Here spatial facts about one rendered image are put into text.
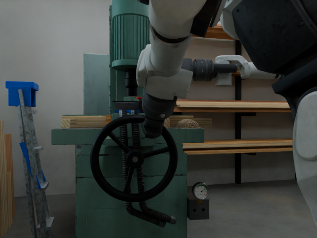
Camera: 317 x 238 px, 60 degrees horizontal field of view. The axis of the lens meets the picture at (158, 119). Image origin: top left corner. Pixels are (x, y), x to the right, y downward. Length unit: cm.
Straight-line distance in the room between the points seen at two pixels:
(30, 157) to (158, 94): 130
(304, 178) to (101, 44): 322
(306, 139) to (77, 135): 79
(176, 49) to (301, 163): 37
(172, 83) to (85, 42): 307
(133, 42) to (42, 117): 250
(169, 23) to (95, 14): 334
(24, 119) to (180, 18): 151
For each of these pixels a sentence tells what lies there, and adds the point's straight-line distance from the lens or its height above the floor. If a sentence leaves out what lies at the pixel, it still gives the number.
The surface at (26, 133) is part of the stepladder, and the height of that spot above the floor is 85.
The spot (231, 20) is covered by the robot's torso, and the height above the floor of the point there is 119.
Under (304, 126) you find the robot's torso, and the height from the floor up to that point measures 93.
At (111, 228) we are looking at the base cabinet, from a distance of 117.
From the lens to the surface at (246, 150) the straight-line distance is 357.
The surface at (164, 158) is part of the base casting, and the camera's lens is 111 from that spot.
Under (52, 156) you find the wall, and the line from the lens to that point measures 358.
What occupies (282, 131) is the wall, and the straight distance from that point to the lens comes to 448.
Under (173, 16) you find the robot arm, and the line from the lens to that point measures 41.
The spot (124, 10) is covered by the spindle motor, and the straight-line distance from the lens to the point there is 125.
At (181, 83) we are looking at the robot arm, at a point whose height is 102.
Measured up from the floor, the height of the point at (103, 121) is 93.
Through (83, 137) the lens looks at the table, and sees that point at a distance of 110.
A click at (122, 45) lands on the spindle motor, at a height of 125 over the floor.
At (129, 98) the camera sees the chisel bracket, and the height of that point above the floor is 102.
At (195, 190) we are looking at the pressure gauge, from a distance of 110.
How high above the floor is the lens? 95
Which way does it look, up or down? 1 degrees down
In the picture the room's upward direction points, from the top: straight up
